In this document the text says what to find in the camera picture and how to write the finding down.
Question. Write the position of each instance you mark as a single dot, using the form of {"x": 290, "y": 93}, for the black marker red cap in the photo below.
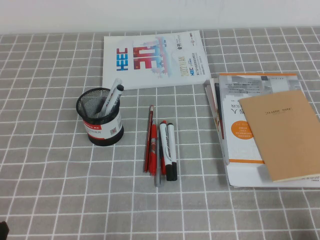
{"x": 162, "y": 170}

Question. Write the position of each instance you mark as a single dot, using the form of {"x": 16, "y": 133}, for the magazine with orange picture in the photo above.
{"x": 218, "y": 120}

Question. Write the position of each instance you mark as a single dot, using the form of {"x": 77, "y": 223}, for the thin white booklet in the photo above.
{"x": 208, "y": 88}

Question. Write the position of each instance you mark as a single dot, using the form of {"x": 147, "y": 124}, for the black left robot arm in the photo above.
{"x": 3, "y": 231}

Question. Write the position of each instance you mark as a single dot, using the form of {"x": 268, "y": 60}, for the white HEEC book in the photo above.
{"x": 150, "y": 75}

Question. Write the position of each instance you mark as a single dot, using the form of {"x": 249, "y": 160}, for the red pencil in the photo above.
{"x": 148, "y": 137}

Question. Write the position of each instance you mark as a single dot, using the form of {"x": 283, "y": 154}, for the brown classic note notebook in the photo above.
{"x": 282, "y": 140}

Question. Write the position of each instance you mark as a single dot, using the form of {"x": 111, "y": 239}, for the large white book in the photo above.
{"x": 245, "y": 175}

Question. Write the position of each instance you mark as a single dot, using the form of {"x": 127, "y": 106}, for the red gel pen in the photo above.
{"x": 153, "y": 150}

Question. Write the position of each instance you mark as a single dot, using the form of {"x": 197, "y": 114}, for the white brochure orange stripes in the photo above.
{"x": 237, "y": 150}

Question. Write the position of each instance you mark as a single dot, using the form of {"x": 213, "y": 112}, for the grey pen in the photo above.
{"x": 158, "y": 181}

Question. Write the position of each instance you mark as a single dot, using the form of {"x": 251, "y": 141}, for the black mesh pen holder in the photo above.
{"x": 105, "y": 133}

